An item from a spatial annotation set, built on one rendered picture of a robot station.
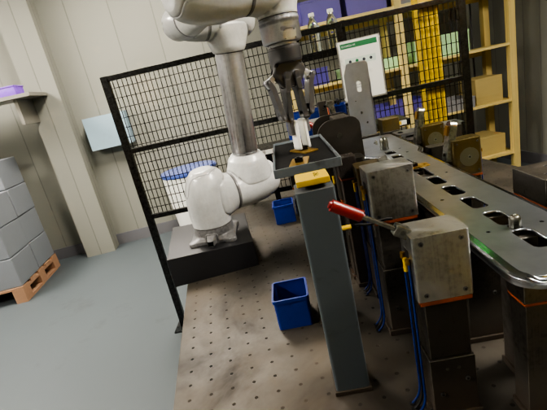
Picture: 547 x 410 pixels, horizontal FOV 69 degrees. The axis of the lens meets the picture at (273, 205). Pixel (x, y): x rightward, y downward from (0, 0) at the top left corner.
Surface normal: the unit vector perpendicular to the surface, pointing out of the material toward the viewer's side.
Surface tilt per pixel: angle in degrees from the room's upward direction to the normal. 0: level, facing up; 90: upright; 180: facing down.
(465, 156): 90
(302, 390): 0
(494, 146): 90
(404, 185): 90
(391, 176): 90
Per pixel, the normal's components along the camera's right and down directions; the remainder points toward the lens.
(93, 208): 0.15, 0.26
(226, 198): 0.58, 0.17
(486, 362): -0.21, -0.93
